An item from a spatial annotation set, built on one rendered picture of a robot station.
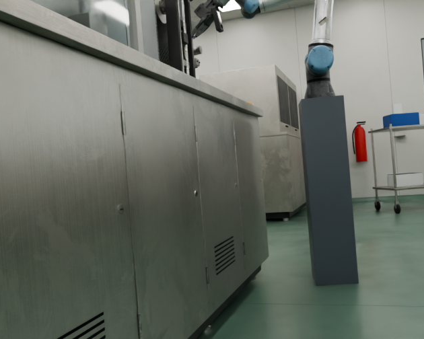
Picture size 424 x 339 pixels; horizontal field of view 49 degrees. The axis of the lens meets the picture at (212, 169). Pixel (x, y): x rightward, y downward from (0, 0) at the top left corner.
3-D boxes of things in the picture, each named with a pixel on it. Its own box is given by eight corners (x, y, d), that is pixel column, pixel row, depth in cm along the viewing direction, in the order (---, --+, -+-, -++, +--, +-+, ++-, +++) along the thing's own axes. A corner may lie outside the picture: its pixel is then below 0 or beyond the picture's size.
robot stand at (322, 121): (350, 274, 240) (337, 100, 241) (359, 283, 220) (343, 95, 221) (311, 276, 243) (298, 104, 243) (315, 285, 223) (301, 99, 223)
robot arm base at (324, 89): (332, 100, 238) (331, 81, 238) (337, 95, 223) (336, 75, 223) (303, 103, 240) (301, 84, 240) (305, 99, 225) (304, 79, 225)
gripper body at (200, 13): (198, 17, 234) (214, -2, 231) (208, 27, 232) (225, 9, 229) (192, 12, 227) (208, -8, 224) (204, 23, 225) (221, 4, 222)
